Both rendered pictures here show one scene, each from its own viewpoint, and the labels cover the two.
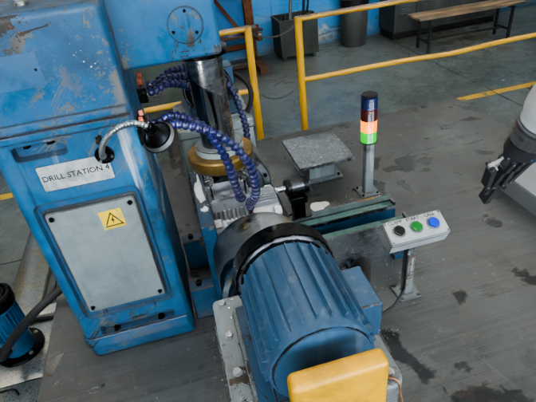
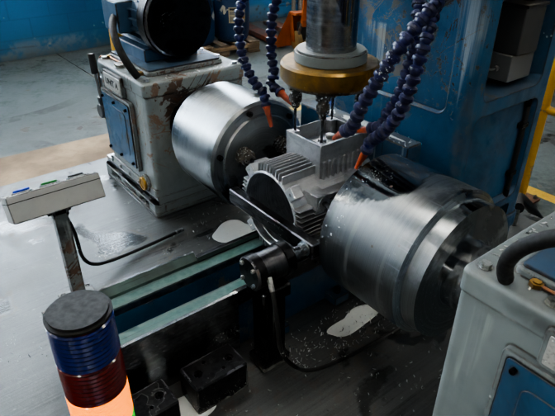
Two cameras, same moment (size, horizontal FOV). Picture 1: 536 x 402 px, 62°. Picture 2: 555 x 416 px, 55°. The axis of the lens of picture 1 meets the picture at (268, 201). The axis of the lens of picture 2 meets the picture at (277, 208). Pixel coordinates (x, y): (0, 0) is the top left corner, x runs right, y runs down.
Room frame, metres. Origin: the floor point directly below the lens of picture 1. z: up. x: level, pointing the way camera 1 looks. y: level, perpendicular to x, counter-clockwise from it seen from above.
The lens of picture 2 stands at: (1.91, -0.42, 1.54)
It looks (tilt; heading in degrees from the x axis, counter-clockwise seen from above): 31 degrees down; 152
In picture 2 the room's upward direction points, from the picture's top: straight up
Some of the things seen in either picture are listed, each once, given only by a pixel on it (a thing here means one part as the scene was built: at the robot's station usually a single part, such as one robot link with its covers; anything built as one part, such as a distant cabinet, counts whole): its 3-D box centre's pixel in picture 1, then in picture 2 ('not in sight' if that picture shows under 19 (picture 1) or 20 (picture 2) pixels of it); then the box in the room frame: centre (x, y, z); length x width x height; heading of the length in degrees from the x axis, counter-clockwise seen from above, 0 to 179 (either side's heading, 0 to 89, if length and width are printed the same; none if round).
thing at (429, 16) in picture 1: (464, 25); not in sight; (5.70, -2.72, 0.22); 1.40 x 0.33 x 0.43; 98
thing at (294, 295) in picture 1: (328, 357); (144, 59); (0.49, -0.07, 1.16); 0.33 x 0.26 x 0.42; 10
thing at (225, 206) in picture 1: (229, 199); (325, 147); (1.10, 0.11, 1.11); 0.12 x 0.11 x 0.07; 100
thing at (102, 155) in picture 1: (132, 140); not in sight; (0.84, 0.26, 1.46); 0.18 x 0.11 x 0.13; 100
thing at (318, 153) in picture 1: (317, 159); not in sight; (1.71, -0.24, 0.86); 0.27 x 0.24 x 0.12; 10
